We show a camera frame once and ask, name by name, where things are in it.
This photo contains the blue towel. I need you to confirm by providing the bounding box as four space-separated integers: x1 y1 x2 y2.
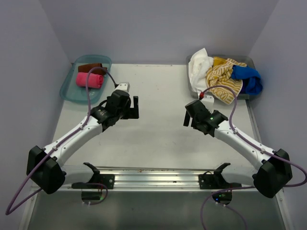
231 65 263 95

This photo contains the aluminium mounting rail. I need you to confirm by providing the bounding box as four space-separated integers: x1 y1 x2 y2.
31 167 281 192

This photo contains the pink rolled towel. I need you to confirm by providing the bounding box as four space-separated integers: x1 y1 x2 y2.
75 72 104 89

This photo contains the brown rolled towel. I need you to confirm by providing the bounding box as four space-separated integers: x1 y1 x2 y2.
78 63 107 75

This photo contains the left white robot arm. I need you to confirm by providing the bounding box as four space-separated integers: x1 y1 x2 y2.
26 90 139 194

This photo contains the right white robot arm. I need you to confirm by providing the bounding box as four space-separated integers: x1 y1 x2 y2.
184 100 292 198

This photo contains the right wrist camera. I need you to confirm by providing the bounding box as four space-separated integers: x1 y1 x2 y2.
199 92 214 110

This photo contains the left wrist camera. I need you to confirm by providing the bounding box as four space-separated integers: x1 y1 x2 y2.
115 82 130 93

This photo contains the yellow white striped towel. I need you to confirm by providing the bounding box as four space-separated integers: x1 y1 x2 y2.
206 58 247 104

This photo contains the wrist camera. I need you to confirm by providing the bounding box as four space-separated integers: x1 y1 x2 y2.
115 82 130 93
199 92 214 110

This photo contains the teal plastic tray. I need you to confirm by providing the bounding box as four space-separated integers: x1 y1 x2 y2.
59 55 112 104

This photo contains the mustard yellow towel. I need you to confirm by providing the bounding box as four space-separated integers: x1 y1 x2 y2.
213 57 227 68

